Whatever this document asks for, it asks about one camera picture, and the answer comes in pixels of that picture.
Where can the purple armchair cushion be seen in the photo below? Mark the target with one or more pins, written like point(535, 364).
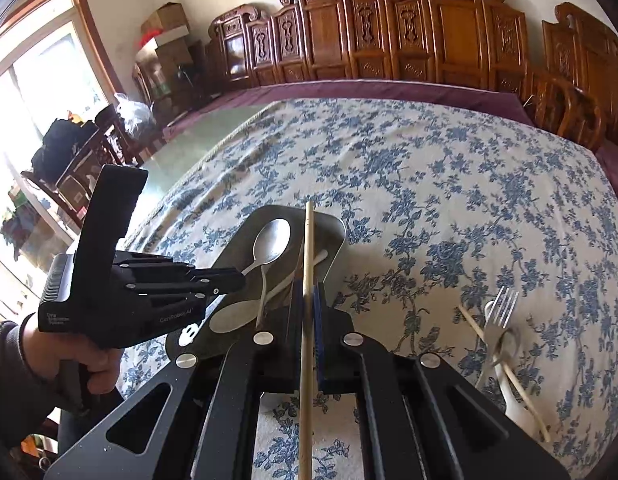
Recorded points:
point(616, 165)

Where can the person's left hand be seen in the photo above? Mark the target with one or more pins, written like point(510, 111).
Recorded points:
point(54, 335)

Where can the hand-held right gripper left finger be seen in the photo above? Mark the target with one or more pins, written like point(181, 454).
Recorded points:
point(281, 365)

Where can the rectangular metal tray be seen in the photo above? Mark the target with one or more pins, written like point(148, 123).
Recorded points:
point(249, 230)

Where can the light wooden chopstick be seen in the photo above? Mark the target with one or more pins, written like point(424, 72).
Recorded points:
point(309, 240)
point(471, 321)

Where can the white plastic spoon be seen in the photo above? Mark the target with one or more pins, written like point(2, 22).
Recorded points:
point(234, 317)
point(514, 400)

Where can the clear plastic bag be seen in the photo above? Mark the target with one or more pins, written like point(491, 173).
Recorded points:
point(136, 115)

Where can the black bag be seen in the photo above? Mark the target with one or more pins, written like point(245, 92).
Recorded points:
point(64, 145)

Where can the carved wooden armchair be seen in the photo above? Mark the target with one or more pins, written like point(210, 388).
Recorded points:
point(584, 60)

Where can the metal spoon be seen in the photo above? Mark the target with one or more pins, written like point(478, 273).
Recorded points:
point(274, 240)

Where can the person's left forearm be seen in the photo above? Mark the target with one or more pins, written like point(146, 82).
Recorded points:
point(14, 385)

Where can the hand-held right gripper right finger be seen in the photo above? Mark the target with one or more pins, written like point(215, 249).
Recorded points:
point(320, 330)

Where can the metal fork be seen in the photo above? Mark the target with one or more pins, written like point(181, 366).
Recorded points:
point(503, 305)

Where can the large cardboard box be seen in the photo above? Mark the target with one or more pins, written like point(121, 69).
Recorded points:
point(181, 75)

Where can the long purple sofa cushion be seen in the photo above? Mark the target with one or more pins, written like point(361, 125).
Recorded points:
point(339, 91)

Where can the wooden dining chair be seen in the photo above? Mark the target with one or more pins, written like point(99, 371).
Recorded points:
point(84, 175)

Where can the blue floral tablecloth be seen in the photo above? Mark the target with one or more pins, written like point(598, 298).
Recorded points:
point(439, 185)

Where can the wooden-framed glass door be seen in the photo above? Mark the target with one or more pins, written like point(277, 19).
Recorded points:
point(39, 85)

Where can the carved wooden sofa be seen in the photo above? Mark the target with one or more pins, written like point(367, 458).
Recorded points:
point(389, 30)

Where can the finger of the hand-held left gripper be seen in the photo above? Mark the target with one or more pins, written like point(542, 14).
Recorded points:
point(204, 292)
point(189, 270)

